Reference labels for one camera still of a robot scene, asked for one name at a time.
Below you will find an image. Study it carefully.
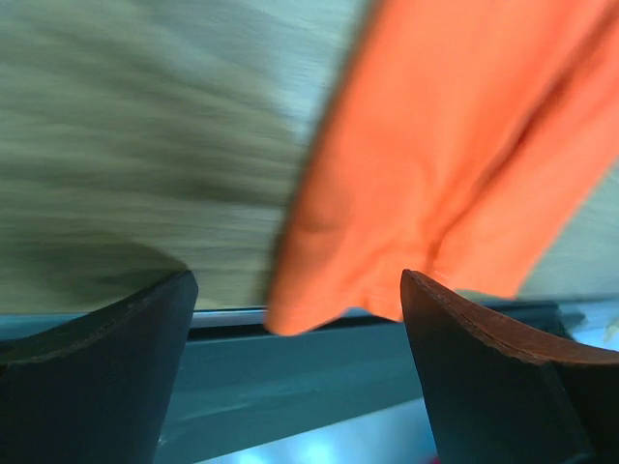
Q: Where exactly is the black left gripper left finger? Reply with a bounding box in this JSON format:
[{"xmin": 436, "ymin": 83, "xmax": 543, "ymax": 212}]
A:
[{"xmin": 1, "ymin": 271, "xmax": 198, "ymax": 463}]

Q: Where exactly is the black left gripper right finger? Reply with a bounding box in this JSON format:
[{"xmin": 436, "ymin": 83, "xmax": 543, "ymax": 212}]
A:
[{"xmin": 400, "ymin": 271, "xmax": 618, "ymax": 463}]

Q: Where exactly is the orange t shirt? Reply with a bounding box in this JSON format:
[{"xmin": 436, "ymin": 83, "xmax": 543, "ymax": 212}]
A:
[{"xmin": 265, "ymin": 1, "xmax": 618, "ymax": 335}]

